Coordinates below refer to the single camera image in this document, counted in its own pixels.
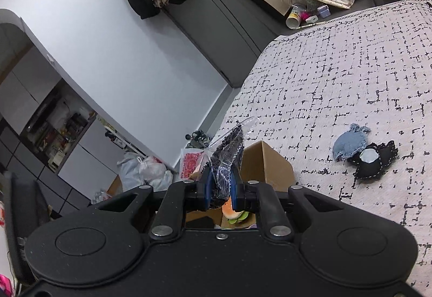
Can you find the paper cup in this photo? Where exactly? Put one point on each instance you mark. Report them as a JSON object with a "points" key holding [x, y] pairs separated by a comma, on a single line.
{"points": [[294, 17]]}

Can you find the clear plastic bag of black items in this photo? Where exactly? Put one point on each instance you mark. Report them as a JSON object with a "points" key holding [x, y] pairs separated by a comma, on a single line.
{"points": [[224, 162]]}

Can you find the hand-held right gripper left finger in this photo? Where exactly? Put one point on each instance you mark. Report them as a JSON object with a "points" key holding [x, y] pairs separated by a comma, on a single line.
{"points": [[209, 190]]}

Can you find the small black tripod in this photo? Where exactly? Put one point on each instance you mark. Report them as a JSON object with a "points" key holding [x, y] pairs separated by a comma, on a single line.
{"points": [[197, 135]]}

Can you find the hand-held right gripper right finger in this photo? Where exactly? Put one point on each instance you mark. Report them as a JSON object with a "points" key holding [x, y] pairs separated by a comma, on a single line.
{"points": [[235, 194]]}

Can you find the brown cardboard box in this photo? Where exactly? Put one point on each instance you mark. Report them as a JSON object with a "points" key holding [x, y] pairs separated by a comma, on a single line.
{"points": [[268, 162]]}

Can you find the grey door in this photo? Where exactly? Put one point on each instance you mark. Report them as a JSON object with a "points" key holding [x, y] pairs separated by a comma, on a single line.
{"points": [[219, 13]]}

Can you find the small purple box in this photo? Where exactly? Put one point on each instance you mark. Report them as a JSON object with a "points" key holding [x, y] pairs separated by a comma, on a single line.
{"points": [[323, 10]]}

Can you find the black felt fabric piece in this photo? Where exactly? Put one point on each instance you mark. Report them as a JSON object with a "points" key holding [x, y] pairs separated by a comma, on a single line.
{"points": [[376, 163]]}

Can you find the blue denim fabric pouch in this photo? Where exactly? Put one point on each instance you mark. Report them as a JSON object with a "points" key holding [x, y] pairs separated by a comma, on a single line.
{"points": [[351, 145]]}

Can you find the grey white plastic bags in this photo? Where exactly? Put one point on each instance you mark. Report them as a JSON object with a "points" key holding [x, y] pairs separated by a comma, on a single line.
{"points": [[145, 172]]}

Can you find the red white printed bag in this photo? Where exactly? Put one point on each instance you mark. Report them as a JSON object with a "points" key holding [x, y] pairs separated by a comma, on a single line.
{"points": [[190, 163]]}

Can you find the white cabinet with open shelf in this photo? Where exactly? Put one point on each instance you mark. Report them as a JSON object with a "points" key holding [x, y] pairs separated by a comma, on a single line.
{"points": [[57, 128]]}

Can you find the blue plush slipper with burger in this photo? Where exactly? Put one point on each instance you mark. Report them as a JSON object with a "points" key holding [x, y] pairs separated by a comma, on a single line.
{"points": [[233, 211]]}

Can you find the thin light stick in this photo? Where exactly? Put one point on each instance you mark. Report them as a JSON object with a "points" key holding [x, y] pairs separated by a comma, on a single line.
{"points": [[314, 24]]}

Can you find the white black patterned bed blanket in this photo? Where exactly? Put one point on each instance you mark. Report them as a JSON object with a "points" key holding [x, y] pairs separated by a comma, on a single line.
{"points": [[337, 81]]}

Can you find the small white box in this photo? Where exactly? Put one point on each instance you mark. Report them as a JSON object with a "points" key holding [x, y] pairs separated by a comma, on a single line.
{"points": [[312, 19]]}

